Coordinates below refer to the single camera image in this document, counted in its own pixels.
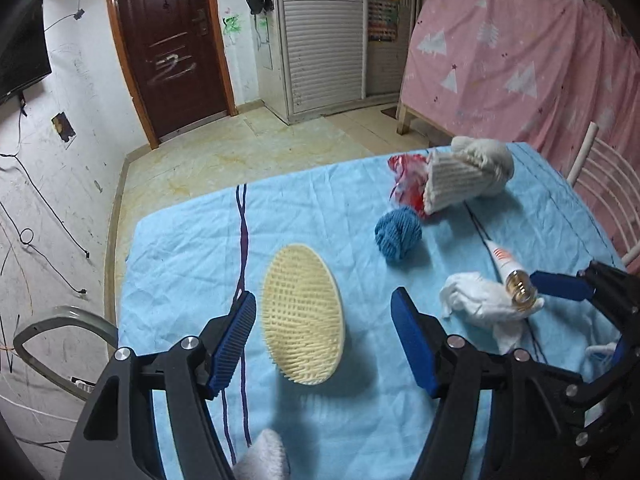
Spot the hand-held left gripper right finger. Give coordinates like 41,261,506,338
391,287,588,480

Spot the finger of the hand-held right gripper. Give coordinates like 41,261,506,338
565,335,640,480
529,260,640,346

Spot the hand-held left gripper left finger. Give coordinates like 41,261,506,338
60,290,257,480

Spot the white tube with gold cap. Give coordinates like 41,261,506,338
487,242,545,313

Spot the cream oval bristle brush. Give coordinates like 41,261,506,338
261,243,347,387

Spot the white pink cloth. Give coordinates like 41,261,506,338
585,342,621,361

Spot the white crumpled tissue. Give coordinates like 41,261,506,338
440,271,543,356

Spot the blue yarn ball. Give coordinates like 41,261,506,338
375,207,423,264

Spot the white fluffy cloth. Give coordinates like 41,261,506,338
232,428,291,480

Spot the white metal chair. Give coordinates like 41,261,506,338
566,121,640,271

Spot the cream knit sock bundle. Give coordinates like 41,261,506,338
422,136,516,213

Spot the red white plastic bag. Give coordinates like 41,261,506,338
387,154,436,218

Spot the blue printed tablecloth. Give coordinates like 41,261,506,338
117,142,628,480

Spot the pink tree-pattern curtain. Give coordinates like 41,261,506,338
396,0,640,136

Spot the dark brown door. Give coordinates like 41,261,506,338
104,0,237,150

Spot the white slatted wardrobe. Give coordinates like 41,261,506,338
267,0,433,123

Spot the colourful wall chart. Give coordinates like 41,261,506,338
367,0,401,43

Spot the black wall television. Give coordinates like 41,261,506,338
0,0,53,106

